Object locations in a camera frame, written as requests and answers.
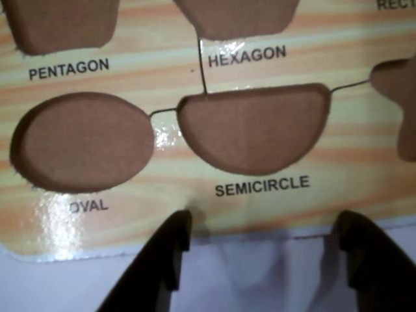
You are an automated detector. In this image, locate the wooden shapes puzzle board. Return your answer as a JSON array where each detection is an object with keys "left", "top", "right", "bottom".
[{"left": 0, "top": 0, "right": 416, "bottom": 265}]

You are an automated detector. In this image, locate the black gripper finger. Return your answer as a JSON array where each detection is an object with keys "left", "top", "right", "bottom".
[
  {"left": 337, "top": 210, "right": 416, "bottom": 312},
  {"left": 96, "top": 210, "right": 193, "bottom": 312}
]

